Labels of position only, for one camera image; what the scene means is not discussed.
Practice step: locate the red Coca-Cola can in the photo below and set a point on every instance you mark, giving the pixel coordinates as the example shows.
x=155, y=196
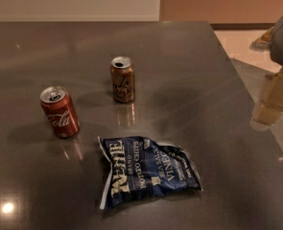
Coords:
x=60, y=111

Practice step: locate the blue potato chip bag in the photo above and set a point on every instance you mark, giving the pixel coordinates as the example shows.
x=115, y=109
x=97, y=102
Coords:
x=141, y=168

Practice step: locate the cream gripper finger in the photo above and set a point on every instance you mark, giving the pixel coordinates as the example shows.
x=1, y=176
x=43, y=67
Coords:
x=269, y=108

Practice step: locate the brown LaCroix can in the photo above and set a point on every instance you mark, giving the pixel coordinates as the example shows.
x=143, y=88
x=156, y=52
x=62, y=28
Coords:
x=122, y=78

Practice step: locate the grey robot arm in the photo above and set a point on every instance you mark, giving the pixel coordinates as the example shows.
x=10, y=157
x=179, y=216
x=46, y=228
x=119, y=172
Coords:
x=276, y=45

